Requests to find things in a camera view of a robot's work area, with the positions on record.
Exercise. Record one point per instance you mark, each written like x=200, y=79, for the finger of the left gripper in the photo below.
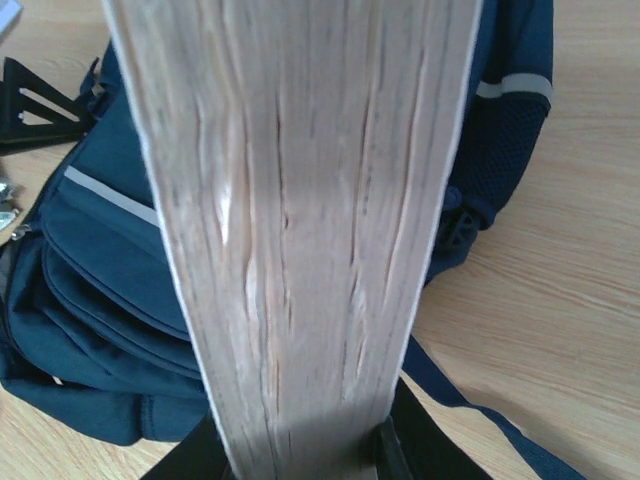
x=34, y=113

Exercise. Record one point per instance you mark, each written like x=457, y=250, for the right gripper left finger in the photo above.
x=200, y=456

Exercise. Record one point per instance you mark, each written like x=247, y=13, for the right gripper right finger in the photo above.
x=410, y=445

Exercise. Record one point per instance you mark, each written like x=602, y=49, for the navy blue student backpack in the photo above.
x=92, y=330

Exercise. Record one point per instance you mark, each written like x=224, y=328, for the orange treehouse book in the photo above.
x=298, y=154

